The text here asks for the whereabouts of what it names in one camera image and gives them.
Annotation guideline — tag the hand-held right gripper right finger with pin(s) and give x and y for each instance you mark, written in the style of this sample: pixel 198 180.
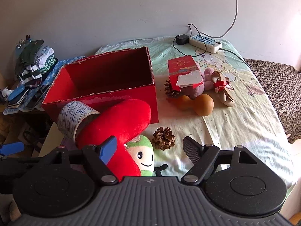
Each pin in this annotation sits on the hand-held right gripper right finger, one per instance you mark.
pixel 191 149

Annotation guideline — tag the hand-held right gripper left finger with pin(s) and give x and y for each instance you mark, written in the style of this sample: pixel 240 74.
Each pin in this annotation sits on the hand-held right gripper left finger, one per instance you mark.
pixel 108 149

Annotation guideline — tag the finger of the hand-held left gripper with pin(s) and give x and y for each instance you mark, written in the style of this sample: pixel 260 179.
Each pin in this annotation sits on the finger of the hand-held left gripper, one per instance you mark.
pixel 13 148

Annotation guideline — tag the red plastic object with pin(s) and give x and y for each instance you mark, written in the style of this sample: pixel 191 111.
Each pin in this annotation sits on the red plastic object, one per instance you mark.
pixel 122 120

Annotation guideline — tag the large red cardboard box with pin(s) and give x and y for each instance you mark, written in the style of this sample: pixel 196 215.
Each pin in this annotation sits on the large red cardboard box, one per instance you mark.
pixel 131 98

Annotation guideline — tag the desktop with printed cloth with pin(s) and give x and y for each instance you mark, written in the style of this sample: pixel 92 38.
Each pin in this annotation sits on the desktop with printed cloth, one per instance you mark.
pixel 235 127

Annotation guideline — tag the brown pine cone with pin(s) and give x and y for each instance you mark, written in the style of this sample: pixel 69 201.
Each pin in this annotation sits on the brown pine cone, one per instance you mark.
pixel 171 90
pixel 164 138

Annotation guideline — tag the green smiling plush toy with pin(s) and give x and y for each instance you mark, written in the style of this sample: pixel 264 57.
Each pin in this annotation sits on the green smiling plush toy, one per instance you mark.
pixel 141 146

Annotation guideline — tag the orange gourd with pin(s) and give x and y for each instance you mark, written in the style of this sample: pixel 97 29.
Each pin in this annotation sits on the orange gourd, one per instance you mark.
pixel 204 104

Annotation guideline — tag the printed tape roll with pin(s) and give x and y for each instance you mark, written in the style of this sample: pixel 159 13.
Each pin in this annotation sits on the printed tape roll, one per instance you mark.
pixel 70 115

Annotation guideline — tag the pink plush toy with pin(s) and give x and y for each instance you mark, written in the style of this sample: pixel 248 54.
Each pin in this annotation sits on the pink plush toy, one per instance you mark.
pixel 196 91

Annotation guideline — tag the beige shoe with red ribbon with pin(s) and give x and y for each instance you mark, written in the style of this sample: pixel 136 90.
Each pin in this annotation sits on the beige shoe with red ribbon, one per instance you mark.
pixel 225 98

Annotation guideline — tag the small torn red carton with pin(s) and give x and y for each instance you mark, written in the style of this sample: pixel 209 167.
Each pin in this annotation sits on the small torn red carton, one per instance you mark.
pixel 181 66

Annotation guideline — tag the blue patterned cloth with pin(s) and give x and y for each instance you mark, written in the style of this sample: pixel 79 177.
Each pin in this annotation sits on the blue patterned cloth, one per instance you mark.
pixel 53 73

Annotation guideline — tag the pile of folded clothes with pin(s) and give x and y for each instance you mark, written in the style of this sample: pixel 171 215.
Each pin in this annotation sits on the pile of folded clothes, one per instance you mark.
pixel 33 61

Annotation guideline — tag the brown patterned blanket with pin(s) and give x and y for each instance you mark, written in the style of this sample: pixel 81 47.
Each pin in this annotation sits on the brown patterned blanket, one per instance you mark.
pixel 277 87

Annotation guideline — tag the white power strip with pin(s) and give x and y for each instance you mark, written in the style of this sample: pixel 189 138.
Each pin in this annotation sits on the white power strip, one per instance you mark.
pixel 205 42

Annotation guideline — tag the black power adapter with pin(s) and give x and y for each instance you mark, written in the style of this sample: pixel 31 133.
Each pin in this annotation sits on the black power adapter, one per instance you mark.
pixel 182 40

